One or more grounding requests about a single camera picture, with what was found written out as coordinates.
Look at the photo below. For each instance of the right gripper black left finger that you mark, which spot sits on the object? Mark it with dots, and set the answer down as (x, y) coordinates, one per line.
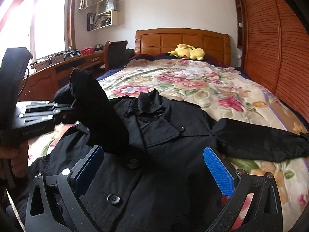
(54, 201)

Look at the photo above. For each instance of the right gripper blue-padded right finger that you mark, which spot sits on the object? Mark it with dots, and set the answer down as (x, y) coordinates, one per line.
(264, 212)

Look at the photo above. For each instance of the black coat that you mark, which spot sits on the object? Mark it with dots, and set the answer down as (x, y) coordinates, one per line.
(153, 176)

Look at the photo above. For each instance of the person's left hand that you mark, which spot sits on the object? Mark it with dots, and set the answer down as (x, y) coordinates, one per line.
(18, 156)

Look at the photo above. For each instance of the wooden desk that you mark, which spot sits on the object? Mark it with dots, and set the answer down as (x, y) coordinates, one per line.
(42, 85)

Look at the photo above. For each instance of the black device on desk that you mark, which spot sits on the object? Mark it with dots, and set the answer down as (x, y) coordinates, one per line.
(71, 53)

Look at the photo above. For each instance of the red basket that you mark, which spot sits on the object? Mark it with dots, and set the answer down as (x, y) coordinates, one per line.
(87, 51)

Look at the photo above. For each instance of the window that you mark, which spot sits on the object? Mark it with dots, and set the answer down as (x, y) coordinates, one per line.
(38, 25)

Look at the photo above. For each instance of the dark wooden chair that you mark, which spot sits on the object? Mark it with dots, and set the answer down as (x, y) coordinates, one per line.
(116, 53)

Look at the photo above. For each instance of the floral blanket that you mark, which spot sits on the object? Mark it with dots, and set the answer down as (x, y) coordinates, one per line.
(223, 92)

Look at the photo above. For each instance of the wooden louvered wardrobe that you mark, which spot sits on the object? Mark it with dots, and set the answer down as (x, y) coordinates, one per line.
(275, 51)

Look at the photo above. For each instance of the wooden headboard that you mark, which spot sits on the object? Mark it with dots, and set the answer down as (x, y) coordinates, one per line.
(161, 40)

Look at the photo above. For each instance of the yellow Pikachu plush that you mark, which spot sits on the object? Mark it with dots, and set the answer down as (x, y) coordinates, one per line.
(188, 52)

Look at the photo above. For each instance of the white wall shelf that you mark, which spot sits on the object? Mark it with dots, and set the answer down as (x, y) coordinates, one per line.
(105, 15)

